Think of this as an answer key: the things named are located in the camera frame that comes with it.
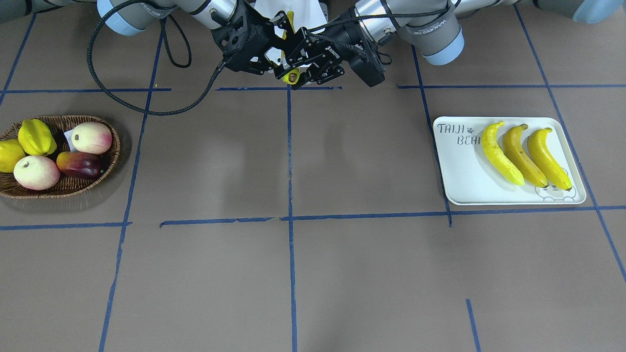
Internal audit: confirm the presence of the pale pink apple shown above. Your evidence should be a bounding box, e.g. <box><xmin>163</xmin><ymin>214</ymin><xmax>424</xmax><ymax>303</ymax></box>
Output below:
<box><xmin>72</xmin><ymin>122</ymin><xmax>112</xmax><ymax>154</ymax></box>

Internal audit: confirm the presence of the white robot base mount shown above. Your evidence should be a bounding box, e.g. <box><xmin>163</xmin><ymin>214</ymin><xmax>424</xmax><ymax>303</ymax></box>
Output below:
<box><xmin>253</xmin><ymin>0</ymin><xmax>328</xmax><ymax>29</ymax></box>

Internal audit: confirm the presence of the yellow lemon fruit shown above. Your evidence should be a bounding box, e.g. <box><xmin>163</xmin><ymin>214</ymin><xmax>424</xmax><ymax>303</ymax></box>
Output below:
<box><xmin>0</xmin><ymin>139</ymin><xmax>26</xmax><ymax>173</ymax></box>

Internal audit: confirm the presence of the white bear tray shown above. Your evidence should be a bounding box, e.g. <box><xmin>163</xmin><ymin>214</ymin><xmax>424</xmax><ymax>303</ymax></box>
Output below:
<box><xmin>432</xmin><ymin>116</ymin><xmax>587</xmax><ymax>205</ymax></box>

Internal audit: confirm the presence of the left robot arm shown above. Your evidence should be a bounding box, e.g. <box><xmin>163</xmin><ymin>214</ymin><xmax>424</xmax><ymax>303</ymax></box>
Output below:
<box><xmin>300</xmin><ymin>0</ymin><xmax>511</xmax><ymax>86</ymax></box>

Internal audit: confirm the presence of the brown wicker basket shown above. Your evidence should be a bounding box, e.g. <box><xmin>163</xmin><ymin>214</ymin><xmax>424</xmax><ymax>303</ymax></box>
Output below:
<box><xmin>0</xmin><ymin>114</ymin><xmax>121</xmax><ymax>199</ymax></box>

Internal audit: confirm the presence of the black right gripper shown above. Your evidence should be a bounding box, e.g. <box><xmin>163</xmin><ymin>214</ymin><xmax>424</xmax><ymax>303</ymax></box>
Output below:
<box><xmin>210</xmin><ymin>5</ymin><xmax>296</xmax><ymax>75</ymax></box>

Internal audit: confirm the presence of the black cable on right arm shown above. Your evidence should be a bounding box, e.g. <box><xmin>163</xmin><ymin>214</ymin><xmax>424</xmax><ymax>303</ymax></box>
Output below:
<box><xmin>86</xmin><ymin>0</ymin><xmax>228</xmax><ymax>116</ymax></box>

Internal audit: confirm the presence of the yellow star fruit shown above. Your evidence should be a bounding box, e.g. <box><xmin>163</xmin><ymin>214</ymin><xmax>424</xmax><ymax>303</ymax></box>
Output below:
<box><xmin>18</xmin><ymin>119</ymin><xmax>57</xmax><ymax>156</ymax></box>

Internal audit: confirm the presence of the dark red mango fruit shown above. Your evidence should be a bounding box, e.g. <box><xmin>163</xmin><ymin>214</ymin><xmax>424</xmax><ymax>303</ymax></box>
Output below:
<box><xmin>56</xmin><ymin>152</ymin><xmax>108</xmax><ymax>179</ymax></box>

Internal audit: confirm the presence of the white label paper in basket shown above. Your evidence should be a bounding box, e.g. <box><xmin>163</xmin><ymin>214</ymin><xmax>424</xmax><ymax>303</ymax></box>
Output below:
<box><xmin>64</xmin><ymin>130</ymin><xmax>77</xmax><ymax>152</ymax></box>

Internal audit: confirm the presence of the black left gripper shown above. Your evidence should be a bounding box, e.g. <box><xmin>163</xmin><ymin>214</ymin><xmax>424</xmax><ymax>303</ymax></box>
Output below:
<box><xmin>280</xmin><ymin>22</ymin><xmax>384</xmax><ymax>88</ymax></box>

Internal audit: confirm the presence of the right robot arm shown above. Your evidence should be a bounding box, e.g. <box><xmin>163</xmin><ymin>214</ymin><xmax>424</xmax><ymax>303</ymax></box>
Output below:
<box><xmin>95</xmin><ymin>0</ymin><xmax>287</xmax><ymax>74</ymax></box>

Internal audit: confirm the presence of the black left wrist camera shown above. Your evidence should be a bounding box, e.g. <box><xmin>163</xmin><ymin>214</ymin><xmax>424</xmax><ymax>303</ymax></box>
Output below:
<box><xmin>347</xmin><ymin>50</ymin><xmax>385</xmax><ymax>87</ymax></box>

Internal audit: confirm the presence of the large yellow banana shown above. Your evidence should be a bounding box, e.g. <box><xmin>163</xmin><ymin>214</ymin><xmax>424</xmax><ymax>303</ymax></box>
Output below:
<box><xmin>503</xmin><ymin>123</ymin><xmax>548</xmax><ymax>189</ymax></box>

